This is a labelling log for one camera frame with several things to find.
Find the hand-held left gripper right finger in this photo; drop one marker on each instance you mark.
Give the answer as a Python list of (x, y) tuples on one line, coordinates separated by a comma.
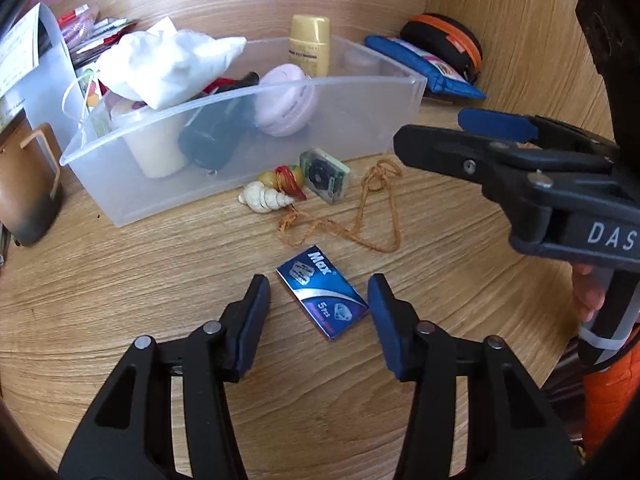
[(385, 330)]

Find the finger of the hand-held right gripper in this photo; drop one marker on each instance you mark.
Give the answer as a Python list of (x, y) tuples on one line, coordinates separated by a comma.
[(495, 122), (450, 152)]

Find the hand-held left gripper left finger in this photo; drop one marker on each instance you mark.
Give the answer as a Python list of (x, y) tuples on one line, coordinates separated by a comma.
[(252, 325)]

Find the blue small box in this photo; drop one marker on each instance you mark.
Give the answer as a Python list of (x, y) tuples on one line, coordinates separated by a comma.
[(322, 292)]

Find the clear plastic bin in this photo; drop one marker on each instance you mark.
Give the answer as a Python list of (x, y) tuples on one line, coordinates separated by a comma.
[(350, 120)]

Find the pink round case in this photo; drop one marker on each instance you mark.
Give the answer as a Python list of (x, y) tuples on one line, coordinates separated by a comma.
[(282, 105)]

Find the yellow plastic bottle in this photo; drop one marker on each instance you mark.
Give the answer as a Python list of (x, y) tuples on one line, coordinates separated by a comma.
[(309, 40)]

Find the person's right forearm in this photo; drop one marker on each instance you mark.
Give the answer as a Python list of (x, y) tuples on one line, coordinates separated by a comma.
[(610, 400)]

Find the wooden desktop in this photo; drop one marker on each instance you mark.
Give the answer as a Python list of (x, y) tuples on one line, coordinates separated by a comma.
[(150, 270)]

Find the person's right hand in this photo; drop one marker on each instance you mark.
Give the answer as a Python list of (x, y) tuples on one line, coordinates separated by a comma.
[(587, 292)]

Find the black orange zip case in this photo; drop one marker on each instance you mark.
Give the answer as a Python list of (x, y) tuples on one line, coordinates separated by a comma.
[(440, 35)]

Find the blue zip pouch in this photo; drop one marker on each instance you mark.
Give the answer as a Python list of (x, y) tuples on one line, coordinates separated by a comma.
[(400, 52)]

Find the white conch shell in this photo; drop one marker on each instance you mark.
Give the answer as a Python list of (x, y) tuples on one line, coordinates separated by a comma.
[(262, 199)]

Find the yellow red shell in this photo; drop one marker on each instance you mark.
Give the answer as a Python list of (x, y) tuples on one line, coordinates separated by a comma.
[(282, 177)]

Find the black pouch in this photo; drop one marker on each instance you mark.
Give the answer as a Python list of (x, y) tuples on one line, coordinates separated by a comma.
[(215, 130)]

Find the white plastic cup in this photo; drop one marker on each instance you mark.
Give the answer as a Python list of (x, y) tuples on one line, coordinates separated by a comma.
[(155, 150)]

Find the green print packet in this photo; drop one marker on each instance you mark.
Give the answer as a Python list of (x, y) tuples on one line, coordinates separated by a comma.
[(97, 110)]

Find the brown cup with lid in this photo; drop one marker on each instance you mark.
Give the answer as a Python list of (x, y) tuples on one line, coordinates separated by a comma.
[(25, 185)]

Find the white ribbon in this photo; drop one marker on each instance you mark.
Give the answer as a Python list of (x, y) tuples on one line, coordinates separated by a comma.
[(70, 95)]

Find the pile of red packets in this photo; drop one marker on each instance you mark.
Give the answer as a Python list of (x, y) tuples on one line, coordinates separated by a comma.
[(85, 30)]

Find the white paper sheet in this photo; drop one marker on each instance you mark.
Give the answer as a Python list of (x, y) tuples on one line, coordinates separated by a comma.
[(20, 50)]

